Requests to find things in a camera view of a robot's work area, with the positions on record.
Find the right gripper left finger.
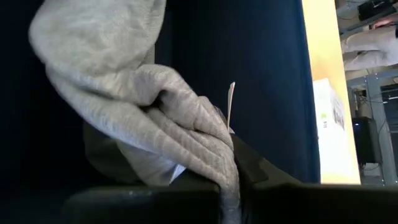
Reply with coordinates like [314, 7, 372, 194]
[62, 170, 220, 224]

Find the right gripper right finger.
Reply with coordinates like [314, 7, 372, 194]
[232, 134, 398, 224]

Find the grey garment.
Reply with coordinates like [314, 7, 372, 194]
[27, 0, 242, 224]

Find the navy white-striped fabric bin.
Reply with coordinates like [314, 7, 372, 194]
[0, 0, 321, 194]

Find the grey metal rack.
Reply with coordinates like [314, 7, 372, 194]
[346, 70, 398, 187]

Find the white printed cardboard box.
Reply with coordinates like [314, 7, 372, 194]
[312, 77, 346, 147]

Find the black computer tower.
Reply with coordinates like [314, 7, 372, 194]
[352, 116, 382, 165]

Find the light wooden desk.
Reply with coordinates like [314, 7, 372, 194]
[300, 0, 361, 185]

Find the person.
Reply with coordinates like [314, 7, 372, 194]
[340, 14, 398, 72]

